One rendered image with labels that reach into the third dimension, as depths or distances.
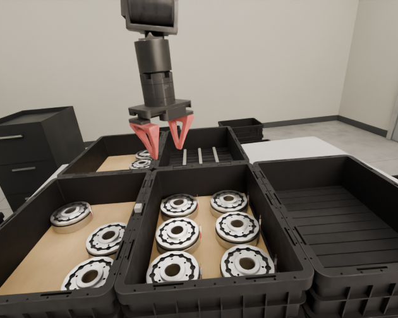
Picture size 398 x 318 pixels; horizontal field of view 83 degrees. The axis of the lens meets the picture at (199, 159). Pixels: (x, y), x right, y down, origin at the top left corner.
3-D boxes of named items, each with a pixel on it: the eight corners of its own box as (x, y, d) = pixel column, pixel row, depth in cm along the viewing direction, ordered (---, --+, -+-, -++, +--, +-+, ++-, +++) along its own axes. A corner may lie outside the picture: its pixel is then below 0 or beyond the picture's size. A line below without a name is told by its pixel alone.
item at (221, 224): (264, 240, 49) (265, 238, 49) (218, 244, 49) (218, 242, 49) (253, 212, 59) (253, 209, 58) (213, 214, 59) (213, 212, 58)
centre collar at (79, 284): (100, 288, 41) (98, 285, 41) (72, 291, 41) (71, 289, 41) (107, 265, 46) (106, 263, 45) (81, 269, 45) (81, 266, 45)
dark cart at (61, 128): (77, 225, 193) (38, 122, 156) (21, 233, 189) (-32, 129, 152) (97, 187, 249) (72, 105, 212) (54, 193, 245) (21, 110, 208)
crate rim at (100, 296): (114, 306, 33) (110, 294, 32) (-91, 322, 33) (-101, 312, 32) (153, 176, 70) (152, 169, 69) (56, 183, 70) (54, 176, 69)
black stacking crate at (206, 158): (249, 194, 74) (250, 163, 69) (158, 201, 74) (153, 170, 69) (230, 149, 110) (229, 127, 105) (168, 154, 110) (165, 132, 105)
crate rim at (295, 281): (317, 289, 33) (319, 277, 32) (114, 306, 33) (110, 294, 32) (251, 168, 70) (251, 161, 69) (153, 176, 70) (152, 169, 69)
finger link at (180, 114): (150, 153, 47) (142, 107, 43) (176, 142, 51) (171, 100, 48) (171, 160, 42) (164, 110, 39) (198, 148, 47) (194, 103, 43)
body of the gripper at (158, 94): (128, 117, 41) (119, 74, 38) (171, 107, 48) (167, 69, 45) (148, 122, 37) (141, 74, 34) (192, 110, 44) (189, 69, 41)
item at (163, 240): (199, 248, 49) (199, 246, 48) (152, 252, 49) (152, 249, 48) (198, 217, 58) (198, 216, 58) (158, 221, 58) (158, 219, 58)
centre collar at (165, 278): (183, 284, 41) (182, 281, 40) (156, 282, 41) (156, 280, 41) (187, 261, 45) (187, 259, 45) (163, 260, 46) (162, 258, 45)
